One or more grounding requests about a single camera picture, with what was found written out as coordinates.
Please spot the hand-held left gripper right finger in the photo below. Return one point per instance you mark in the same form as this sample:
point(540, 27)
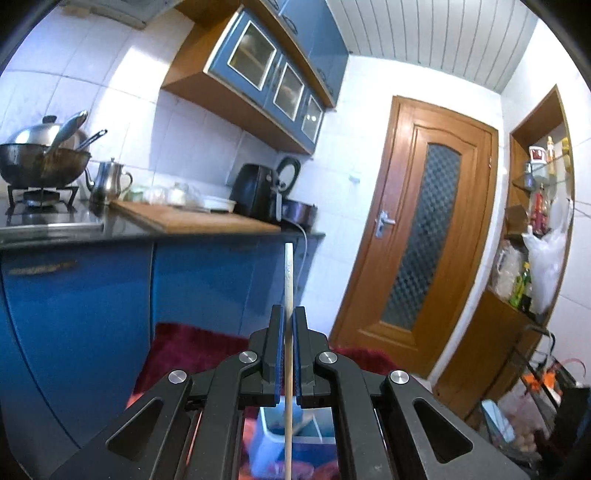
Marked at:
point(299, 364)

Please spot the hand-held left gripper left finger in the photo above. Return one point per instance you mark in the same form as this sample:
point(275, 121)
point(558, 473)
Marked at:
point(277, 364)

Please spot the wooden chopstick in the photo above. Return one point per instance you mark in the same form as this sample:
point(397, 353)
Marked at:
point(289, 286)

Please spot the blue cardboard box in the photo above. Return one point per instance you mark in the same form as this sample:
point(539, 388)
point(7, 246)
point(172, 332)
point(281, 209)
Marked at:
point(270, 445)

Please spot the red floral blanket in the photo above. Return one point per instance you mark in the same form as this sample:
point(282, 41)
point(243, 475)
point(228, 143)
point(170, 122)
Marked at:
point(194, 346)

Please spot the dark cooking pot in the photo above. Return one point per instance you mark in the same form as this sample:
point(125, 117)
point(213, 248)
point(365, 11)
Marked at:
point(298, 212)

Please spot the wooden cutting board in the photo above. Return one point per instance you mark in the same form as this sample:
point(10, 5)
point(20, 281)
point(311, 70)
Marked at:
point(194, 221)

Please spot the black air fryer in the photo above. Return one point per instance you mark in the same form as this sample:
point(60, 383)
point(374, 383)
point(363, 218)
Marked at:
point(251, 191)

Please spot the wooden shelf niche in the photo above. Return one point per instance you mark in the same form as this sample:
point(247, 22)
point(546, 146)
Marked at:
point(489, 350)

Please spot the blue base cabinet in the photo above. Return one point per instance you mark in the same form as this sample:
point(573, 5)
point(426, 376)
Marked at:
point(92, 314)

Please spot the clear glass jar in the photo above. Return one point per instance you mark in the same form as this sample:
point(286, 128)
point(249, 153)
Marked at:
point(182, 194)

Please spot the light blue pack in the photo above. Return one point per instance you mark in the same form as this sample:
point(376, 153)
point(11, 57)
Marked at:
point(496, 420)

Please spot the wooden door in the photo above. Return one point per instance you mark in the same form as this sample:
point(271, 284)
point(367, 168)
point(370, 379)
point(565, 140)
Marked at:
point(397, 184)

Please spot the white food packages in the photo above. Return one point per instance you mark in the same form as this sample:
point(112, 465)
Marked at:
point(508, 272)

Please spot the green bottle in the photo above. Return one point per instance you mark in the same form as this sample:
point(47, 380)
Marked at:
point(521, 288)

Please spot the steel kettle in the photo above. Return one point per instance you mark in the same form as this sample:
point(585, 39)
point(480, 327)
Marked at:
point(107, 182)

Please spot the white plastic bag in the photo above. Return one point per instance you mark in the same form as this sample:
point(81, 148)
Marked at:
point(547, 263)

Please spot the red bottle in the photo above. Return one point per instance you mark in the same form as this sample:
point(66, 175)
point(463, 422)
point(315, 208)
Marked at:
point(538, 212)

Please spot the gas stove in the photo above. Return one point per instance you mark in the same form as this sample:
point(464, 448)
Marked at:
point(41, 203)

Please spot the dark steel wok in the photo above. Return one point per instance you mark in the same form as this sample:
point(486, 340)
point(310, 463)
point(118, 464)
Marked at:
point(41, 166)

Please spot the steel ladle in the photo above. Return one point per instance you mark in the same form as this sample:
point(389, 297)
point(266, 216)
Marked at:
point(69, 127)

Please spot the red and white mug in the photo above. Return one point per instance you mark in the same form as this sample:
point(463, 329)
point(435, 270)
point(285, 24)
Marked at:
point(537, 155)

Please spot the steel wok lid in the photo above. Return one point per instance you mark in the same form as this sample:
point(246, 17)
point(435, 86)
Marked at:
point(32, 134)

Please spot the range hood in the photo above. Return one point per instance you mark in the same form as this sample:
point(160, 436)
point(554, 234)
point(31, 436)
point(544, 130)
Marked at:
point(115, 11)

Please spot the blue wall cabinet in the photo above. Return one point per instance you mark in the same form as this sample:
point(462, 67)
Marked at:
point(258, 78)

